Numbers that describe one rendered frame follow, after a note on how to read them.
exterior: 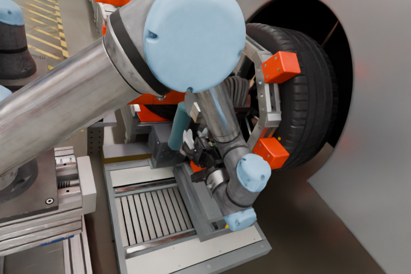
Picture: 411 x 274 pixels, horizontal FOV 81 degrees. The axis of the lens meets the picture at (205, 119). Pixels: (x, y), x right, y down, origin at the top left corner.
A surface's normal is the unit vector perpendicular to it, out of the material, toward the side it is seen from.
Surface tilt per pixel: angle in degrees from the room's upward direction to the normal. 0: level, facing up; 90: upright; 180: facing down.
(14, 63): 72
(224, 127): 93
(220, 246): 0
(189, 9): 85
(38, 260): 0
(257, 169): 1
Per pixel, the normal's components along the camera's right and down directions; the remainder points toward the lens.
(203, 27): 0.37, 0.56
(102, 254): 0.28, -0.78
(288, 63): 0.46, -0.28
